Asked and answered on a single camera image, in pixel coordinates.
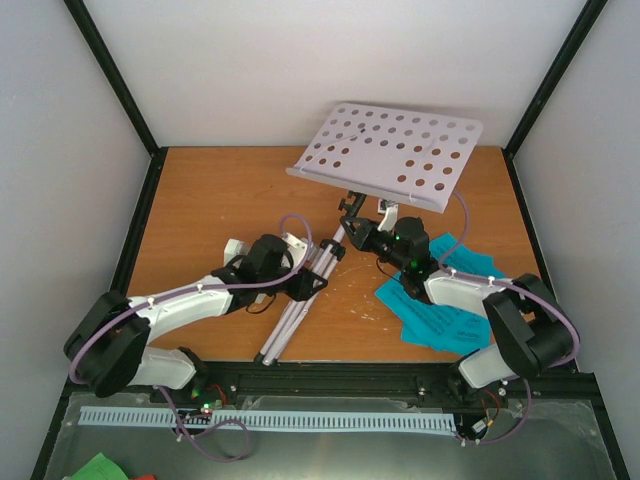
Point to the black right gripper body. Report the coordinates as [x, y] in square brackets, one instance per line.
[372, 246]

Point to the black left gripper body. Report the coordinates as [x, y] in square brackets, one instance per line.
[298, 291]

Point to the white metronome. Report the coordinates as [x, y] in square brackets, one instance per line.
[234, 251]

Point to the blue sheet music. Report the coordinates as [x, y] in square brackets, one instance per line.
[464, 259]
[441, 328]

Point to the white tripod music stand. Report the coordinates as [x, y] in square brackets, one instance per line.
[377, 153]

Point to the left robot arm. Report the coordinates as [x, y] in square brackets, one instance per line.
[112, 349]

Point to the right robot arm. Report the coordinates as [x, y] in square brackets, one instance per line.
[531, 331]

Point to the red paper piece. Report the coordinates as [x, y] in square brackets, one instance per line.
[145, 477]

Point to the green paper sheet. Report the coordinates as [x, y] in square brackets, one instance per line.
[99, 467]

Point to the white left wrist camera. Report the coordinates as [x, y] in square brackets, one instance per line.
[299, 252]

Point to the black aluminium frame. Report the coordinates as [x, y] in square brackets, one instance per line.
[124, 269]

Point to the light blue cable duct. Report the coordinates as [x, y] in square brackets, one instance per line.
[273, 421]

